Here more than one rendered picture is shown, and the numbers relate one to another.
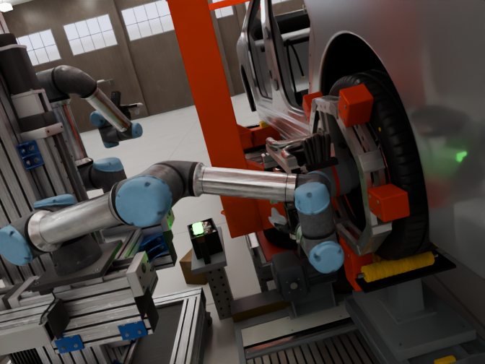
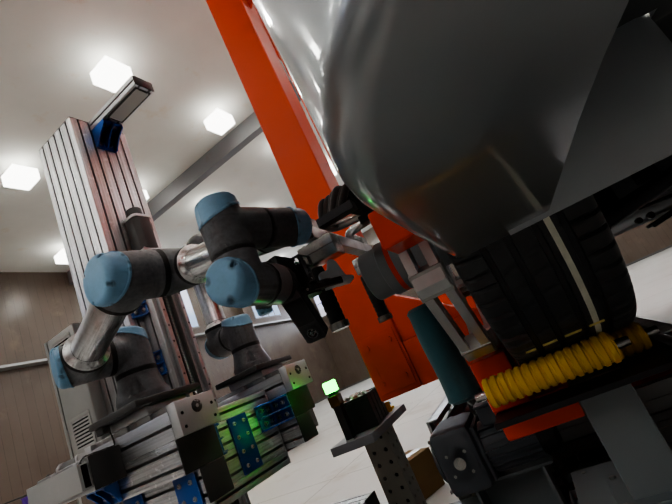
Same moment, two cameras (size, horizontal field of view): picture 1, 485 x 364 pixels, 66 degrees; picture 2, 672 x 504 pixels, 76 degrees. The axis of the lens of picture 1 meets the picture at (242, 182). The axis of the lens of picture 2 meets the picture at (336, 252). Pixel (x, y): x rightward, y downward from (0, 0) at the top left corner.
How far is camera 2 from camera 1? 0.85 m
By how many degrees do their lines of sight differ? 38
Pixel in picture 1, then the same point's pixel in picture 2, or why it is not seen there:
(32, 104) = not seen: hidden behind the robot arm
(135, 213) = (93, 290)
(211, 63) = (318, 190)
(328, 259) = (218, 280)
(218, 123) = not seen: hidden behind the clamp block
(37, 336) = (73, 479)
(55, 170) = (157, 317)
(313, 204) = (200, 212)
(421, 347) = not seen: outside the picture
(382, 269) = (510, 377)
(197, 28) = (299, 162)
